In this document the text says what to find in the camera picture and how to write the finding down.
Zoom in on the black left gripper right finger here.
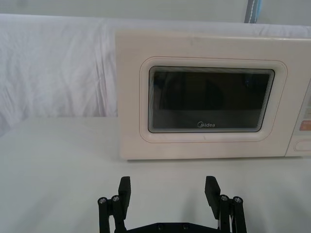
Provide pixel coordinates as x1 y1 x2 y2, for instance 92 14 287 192
204 176 247 233

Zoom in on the cream microwave oven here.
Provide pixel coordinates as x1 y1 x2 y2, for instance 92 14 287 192
114 29 311 162

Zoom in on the white curtain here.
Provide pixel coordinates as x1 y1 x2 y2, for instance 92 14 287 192
0 0 311 136

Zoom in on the white tablecloth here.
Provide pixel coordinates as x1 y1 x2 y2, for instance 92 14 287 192
0 116 311 233

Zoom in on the grey striped post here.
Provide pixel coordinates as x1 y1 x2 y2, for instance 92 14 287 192
243 0 264 24

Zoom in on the oven control panel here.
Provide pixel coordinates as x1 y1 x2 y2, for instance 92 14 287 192
285 38 311 158

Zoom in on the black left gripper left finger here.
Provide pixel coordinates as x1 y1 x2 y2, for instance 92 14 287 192
97 176 132 233

